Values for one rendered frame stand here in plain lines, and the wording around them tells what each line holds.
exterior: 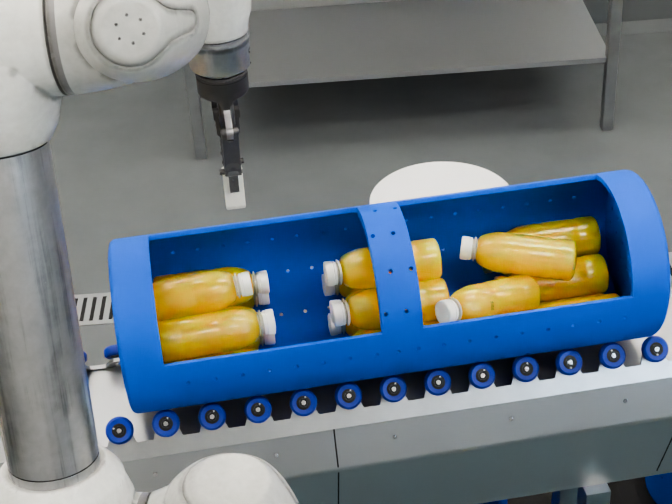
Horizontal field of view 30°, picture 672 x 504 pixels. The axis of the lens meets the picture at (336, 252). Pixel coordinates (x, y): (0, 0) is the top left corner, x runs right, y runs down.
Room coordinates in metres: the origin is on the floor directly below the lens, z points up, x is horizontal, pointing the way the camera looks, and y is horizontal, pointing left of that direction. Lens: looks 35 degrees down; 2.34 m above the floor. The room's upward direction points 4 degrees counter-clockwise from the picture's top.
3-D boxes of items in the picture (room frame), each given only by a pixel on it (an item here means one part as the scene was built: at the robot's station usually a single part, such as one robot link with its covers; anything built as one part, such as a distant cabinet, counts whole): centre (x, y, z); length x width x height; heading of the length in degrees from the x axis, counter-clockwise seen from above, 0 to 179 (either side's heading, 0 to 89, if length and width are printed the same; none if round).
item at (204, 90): (1.64, 0.15, 1.48); 0.08 x 0.07 x 0.09; 7
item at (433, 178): (2.02, -0.21, 1.03); 0.28 x 0.28 x 0.01
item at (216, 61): (1.64, 0.15, 1.56); 0.09 x 0.09 x 0.06
